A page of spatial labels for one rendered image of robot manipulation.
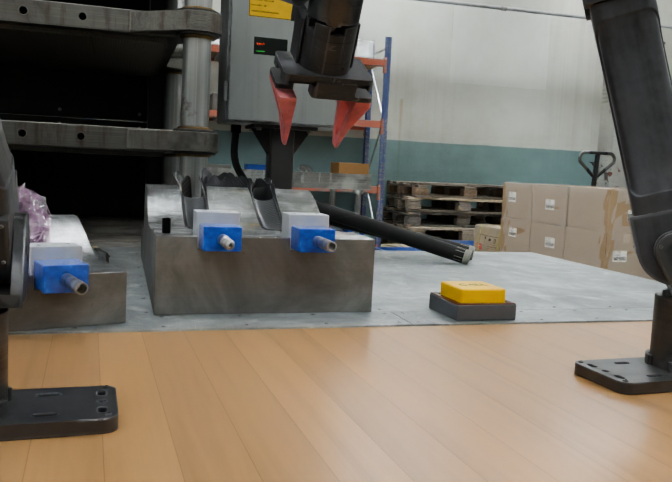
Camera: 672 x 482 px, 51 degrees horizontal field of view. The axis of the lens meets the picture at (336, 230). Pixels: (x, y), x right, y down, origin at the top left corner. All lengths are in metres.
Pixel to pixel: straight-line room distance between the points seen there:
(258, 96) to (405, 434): 1.30
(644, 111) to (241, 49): 1.18
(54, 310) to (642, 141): 0.58
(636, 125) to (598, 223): 3.91
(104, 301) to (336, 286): 0.27
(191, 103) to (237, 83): 0.18
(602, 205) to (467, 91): 3.93
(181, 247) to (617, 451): 0.50
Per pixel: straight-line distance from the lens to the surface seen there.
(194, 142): 1.53
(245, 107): 1.71
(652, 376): 0.69
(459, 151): 8.17
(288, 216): 0.84
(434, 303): 0.91
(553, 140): 8.70
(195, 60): 1.57
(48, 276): 0.73
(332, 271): 0.85
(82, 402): 0.52
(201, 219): 0.82
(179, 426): 0.50
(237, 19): 1.73
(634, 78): 0.70
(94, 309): 0.78
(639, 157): 0.69
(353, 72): 0.81
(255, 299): 0.84
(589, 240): 4.65
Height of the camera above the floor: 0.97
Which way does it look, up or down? 5 degrees down
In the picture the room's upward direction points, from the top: 3 degrees clockwise
